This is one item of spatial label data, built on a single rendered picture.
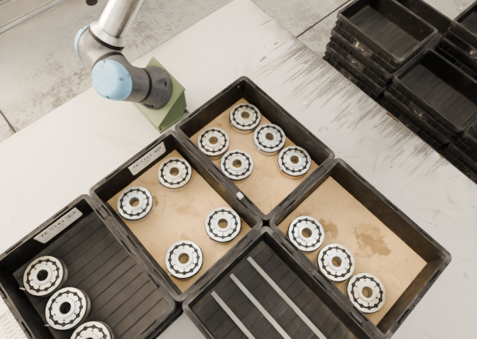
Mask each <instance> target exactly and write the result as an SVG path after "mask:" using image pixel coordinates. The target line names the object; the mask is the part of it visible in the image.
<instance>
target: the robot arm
mask: <svg viewBox="0 0 477 339"><path fill-rule="evenodd" d="M142 3H143V0H108V1H107V3H106V6H105V7H104V10H103V12H102V14H101V16H100V18H99V20H98V21H94V22H92V23H91V24H89V25H86V26H85V27H84V28H83V29H82V28H81V29H80V30H79V31H78V33H77V34H76V36H75V50H76V51H77V53H78V55H79V58H80V59H81V60H82V61H83V62H84V63H85V64H86V66H87V67H88V69H89V71H90V72H91V73H92V79H93V81H92V85H93V87H94V89H95V91H96V92H97V93H98V94H99V95H100V96H102V97H104V98H105V99H110V100H112V101H128V102H135V103H138V104H140V105H141V106H143V107H145V108H147V109H154V110H157V109H161V108H162V107H164V106H165V105H166V104H167V103H168V102H169V100H170V97H171V95H172V80H171V77H170V75H169V73H168V72H167V71H166V70H165V69H163V68H162V67H158V66H148V67H142V68H141V67H135V66H133V65H131V64H130V62H129V61H128V60H127V59H126V57H125V56H124V55H123V54H122V51H123V49H124V47H125V45H126V39H125V34H126V32H127V30H128V29H129V27H130V25H131V23H132V21H133V19H134V18H135V16H136V14H137V12H138V10H139V8H140V7H141V4H142Z"/></svg>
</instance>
